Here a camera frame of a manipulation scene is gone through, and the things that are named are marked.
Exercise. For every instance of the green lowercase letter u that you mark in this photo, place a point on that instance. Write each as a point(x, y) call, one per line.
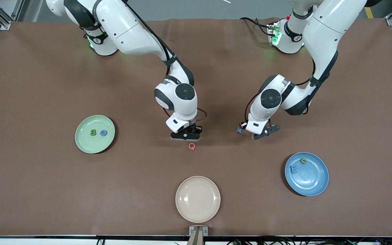
point(302, 160)

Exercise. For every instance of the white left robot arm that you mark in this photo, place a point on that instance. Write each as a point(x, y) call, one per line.
point(325, 30)

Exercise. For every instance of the black table edge trim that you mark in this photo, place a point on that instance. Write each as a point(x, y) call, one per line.
point(46, 236)

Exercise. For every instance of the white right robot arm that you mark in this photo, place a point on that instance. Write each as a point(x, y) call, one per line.
point(128, 30)

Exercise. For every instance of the yellow floor tape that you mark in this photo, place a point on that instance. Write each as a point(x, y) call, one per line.
point(370, 13)

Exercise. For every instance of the blue lowercase letter m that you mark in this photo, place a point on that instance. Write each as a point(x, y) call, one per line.
point(293, 169)

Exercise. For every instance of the brown table cloth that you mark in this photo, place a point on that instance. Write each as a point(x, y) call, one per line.
point(46, 190)

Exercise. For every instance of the green capital letter B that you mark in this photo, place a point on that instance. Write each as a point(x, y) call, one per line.
point(94, 133)

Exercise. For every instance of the blue capital letter G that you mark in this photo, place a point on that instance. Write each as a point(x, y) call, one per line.
point(101, 133)

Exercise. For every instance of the beige plastic plate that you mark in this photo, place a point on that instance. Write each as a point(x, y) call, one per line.
point(197, 199)

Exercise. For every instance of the blue plastic plate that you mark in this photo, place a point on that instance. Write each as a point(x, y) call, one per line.
point(311, 183)

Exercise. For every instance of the grey bracket with tan bar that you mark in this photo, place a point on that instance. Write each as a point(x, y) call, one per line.
point(198, 236)

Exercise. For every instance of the pink capital letter Q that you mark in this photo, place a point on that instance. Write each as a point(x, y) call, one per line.
point(189, 146)

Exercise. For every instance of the green plastic plate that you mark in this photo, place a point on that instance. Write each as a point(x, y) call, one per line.
point(87, 143)

